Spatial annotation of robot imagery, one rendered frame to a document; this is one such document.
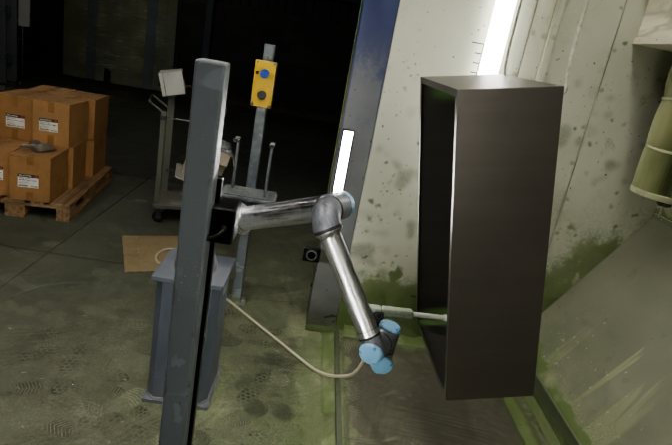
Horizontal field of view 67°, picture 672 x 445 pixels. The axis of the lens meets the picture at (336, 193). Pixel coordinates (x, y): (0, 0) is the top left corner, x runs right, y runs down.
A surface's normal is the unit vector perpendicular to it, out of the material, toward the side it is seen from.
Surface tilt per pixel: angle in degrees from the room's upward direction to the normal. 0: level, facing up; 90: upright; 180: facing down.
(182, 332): 90
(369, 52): 90
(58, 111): 91
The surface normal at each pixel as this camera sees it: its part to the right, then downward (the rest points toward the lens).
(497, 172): 0.04, 0.29
